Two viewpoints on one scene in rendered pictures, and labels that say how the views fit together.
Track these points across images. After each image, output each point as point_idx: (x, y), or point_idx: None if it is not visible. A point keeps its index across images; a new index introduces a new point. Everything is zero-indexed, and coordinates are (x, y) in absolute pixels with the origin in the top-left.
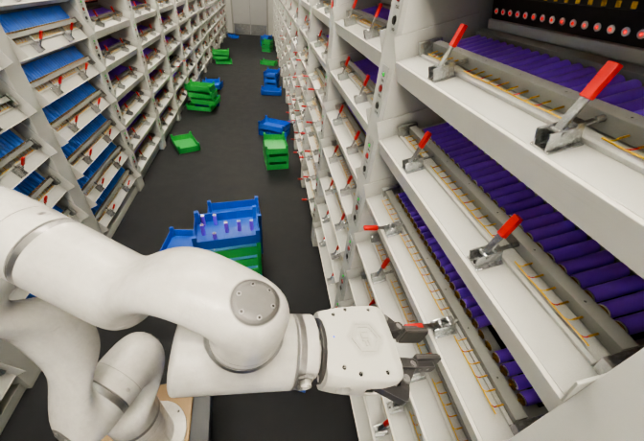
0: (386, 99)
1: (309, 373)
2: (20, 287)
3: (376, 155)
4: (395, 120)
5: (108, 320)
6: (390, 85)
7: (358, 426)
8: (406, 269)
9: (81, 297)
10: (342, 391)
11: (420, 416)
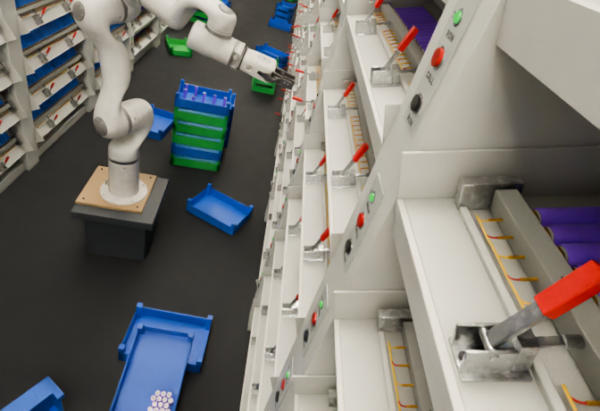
0: None
1: (237, 53)
2: None
3: (317, 32)
4: (331, 9)
5: (173, 12)
6: None
7: (265, 246)
8: (311, 91)
9: (165, 4)
10: (248, 71)
11: (293, 164)
